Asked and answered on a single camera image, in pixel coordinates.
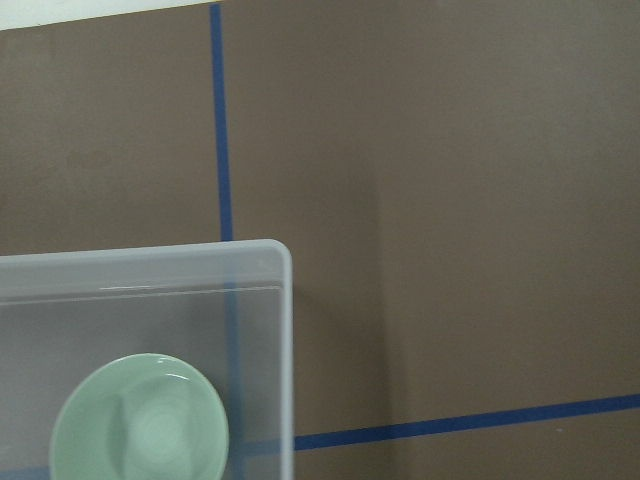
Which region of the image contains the translucent plastic storage box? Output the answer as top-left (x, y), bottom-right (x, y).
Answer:
top-left (1, 240), bottom-right (294, 479)

